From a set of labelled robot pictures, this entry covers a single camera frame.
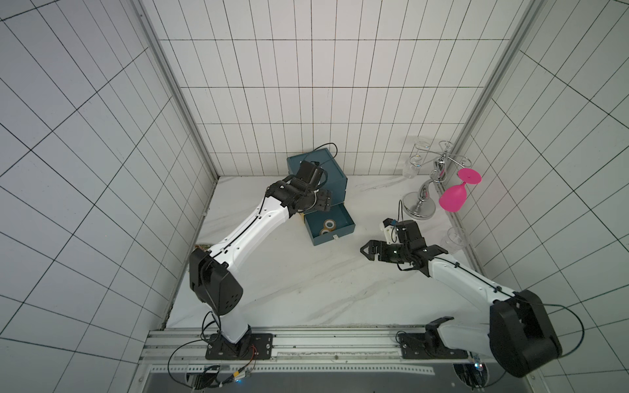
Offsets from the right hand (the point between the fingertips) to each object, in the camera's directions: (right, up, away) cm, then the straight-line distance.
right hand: (362, 251), depth 86 cm
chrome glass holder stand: (+30, +15, +21) cm, 40 cm away
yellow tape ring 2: (-15, +5, +12) cm, 19 cm away
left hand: (-17, +18, -5) cm, 25 cm away
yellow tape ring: (-11, +8, +14) cm, 20 cm away
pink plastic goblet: (+35, +19, +4) cm, 40 cm away
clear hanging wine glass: (+19, +31, +3) cm, 36 cm away
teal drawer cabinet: (-9, +25, +6) cm, 28 cm away
